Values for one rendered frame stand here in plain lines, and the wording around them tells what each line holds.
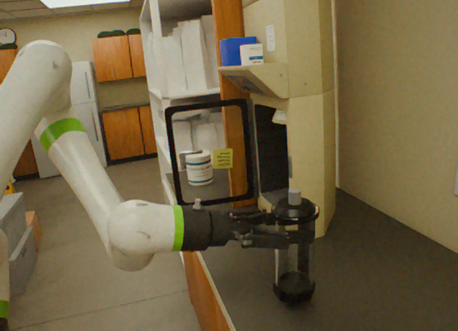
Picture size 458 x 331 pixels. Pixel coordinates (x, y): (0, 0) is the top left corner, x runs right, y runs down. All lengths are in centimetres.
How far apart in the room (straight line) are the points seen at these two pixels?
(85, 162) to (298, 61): 62
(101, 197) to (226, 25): 80
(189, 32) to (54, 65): 150
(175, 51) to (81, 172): 157
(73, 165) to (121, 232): 27
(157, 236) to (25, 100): 37
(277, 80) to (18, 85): 64
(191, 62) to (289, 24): 129
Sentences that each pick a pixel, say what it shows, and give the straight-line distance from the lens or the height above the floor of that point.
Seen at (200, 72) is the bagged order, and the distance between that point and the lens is 219.
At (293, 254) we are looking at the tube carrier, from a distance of 77.
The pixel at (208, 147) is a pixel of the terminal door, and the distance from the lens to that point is 126.
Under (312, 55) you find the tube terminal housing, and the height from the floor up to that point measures 152.
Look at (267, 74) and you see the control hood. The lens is 95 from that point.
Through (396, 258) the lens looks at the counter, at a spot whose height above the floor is 94.
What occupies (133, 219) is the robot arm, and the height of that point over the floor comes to 127.
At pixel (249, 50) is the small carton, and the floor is 155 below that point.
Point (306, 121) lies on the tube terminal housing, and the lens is 101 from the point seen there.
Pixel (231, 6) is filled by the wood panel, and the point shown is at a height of 173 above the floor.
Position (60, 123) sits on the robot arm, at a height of 143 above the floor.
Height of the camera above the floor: 153
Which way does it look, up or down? 16 degrees down
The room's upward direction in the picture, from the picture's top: 6 degrees counter-clockwise
